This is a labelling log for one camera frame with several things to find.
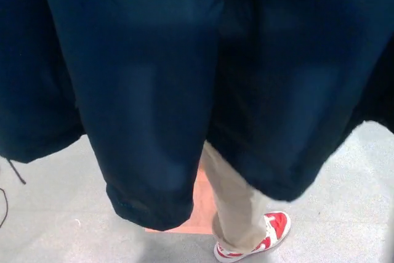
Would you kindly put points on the dark teal coat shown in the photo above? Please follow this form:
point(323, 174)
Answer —
point(138, 90)

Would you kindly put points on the orange rectangular floor mat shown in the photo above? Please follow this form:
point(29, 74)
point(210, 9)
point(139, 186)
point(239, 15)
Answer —
point(203, 210)

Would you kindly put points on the beige trousers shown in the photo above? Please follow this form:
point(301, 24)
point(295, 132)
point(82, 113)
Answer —
point(237, 207)

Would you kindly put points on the red white right sneaker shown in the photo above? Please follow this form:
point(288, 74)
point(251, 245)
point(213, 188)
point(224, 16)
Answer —
point(277, 221)

